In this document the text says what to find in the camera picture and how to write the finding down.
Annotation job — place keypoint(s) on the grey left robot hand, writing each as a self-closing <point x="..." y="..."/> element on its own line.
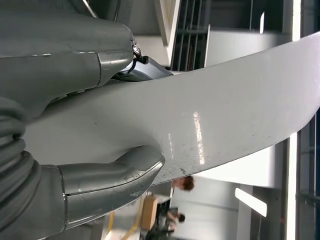
<point x="62" y="49"/>

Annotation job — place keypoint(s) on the brown cardboard box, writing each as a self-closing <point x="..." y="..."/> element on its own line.
<point x="149" y="212"/>

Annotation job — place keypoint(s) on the person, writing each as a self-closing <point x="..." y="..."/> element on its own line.
<point x="183" y="183"/>
<point x="175" y="220"/>

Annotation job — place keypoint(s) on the rectangular ceiling light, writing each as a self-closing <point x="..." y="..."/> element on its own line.
<point x="250" y="202"/>
<point x="262" y="23"/>

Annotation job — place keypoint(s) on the long ceiling light strip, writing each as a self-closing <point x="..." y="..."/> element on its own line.
<point x="296" y="20"/>

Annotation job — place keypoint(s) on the dark window frame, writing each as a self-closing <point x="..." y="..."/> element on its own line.
<point x="192" y="49"/>

